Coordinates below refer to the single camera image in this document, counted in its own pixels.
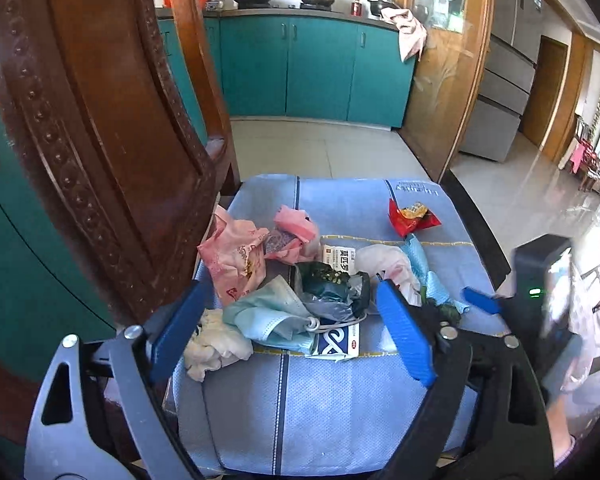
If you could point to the red snack packet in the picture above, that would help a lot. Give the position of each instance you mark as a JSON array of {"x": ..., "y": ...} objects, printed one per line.
[{"x": 409, "y": 220}]

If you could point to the pink towel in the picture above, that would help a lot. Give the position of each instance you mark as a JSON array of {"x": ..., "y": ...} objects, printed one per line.
[{"x": 409, "y": 35}]

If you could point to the dark green foil wrapper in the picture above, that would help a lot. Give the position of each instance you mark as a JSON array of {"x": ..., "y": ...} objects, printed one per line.
[{"x": 325, "y": 280}]

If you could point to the person's right forearm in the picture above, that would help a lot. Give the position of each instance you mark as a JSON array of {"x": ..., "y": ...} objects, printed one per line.
[{"x": 589, "y": 340}]

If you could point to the light blue textured wipe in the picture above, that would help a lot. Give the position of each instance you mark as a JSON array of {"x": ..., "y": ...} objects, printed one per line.
[{"x": 419, "y": 260}]

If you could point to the black pot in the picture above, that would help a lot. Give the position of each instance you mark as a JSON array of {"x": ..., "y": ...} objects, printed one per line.
[{"x": 382, "y": 6}]

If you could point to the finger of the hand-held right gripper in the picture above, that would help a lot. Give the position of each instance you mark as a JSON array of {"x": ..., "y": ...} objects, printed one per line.
[{"x": 479, "y": 300}]

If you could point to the blue woven cloth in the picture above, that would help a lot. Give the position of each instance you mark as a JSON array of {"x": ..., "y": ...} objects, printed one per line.
[{"x": 330, "y": 410}]

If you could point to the pink plastic bag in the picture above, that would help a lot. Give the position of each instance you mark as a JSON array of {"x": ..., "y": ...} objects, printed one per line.
[{"x": 230, "y": 260}]

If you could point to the white plastic bag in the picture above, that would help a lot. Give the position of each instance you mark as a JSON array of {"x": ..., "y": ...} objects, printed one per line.
[{"x": 379, "y": 260}]

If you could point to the wooden glass door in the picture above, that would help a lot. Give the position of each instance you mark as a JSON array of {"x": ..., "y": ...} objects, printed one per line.
[{"x": 444, "y": 85}]

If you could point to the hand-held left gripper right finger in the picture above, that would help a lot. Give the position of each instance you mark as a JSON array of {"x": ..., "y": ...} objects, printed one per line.
[{"x": 404, "y": 335}]

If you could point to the brown wooden door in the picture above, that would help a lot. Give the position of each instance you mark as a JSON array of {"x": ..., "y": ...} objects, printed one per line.
[{"x": 544, "y": 90}]

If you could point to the carved wooden chair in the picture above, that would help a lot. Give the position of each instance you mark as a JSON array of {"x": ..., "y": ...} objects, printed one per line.
[{"x": 105, "y": 110}]

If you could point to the white blue medicine box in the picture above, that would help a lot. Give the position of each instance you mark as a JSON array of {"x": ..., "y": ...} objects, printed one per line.
[{"x": 337, "y": 342}]

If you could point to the pink hanging cloth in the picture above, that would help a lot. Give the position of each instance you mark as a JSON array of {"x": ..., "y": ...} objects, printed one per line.
[{"x": 577, "y": 157}]

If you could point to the teal kitchen cabinets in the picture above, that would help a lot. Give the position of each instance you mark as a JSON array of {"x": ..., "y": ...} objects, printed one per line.
[{"x": 315, "y": 75}]

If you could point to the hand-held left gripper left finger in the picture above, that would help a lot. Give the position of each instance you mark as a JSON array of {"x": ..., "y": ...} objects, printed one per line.
[{"x": 180, "y": 330}]

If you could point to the grey refrigerator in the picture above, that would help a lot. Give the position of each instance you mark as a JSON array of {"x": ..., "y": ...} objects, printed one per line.
[{"x": 499, "y": 95}]

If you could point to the pink wrapper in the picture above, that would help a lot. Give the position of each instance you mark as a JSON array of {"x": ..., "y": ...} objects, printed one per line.
[{"x": 292, "y": 222}]

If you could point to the white tissue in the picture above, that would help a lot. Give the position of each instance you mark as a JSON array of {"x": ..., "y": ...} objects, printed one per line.
[{"x": 215, "y": 345}]

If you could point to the red jar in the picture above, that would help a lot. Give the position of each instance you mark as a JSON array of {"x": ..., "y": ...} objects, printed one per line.
[{"x": 356, "y": 8}]

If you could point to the blue face mask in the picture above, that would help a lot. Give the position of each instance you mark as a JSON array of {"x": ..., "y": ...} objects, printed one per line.
[{"x": 265, "y": 315}]

